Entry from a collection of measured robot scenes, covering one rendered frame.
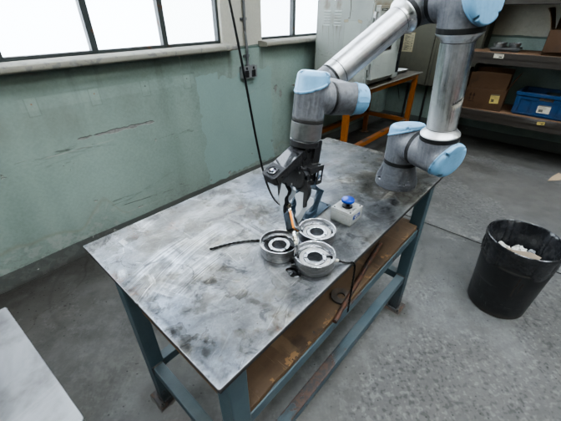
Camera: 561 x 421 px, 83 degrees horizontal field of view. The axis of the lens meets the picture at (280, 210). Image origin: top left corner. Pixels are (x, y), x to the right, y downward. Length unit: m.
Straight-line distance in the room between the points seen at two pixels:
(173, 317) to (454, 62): 0.93
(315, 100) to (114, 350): 1.48
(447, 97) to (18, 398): 1.25
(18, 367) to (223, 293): 0.48
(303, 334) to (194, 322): 0.39
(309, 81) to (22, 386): 0.89
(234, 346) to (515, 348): 1.54
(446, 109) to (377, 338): 1.12
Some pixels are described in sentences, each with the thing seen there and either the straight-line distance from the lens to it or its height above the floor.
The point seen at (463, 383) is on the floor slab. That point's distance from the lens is 1.74.
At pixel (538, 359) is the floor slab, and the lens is 2.00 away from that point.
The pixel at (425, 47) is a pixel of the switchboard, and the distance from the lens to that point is 4.58.
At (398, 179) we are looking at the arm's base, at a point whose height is 0.85.
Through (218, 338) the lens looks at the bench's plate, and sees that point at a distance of 0.70.
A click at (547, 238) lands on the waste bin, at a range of 2.07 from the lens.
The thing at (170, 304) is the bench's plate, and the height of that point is 0.80.
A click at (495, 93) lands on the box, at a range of 4.15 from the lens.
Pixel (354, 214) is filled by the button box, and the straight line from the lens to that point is 0.98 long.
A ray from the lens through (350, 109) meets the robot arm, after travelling 0.80.
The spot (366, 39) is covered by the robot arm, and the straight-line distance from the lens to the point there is 0.97.
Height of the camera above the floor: 1.36
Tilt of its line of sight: 32 degrees down
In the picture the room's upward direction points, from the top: straight up
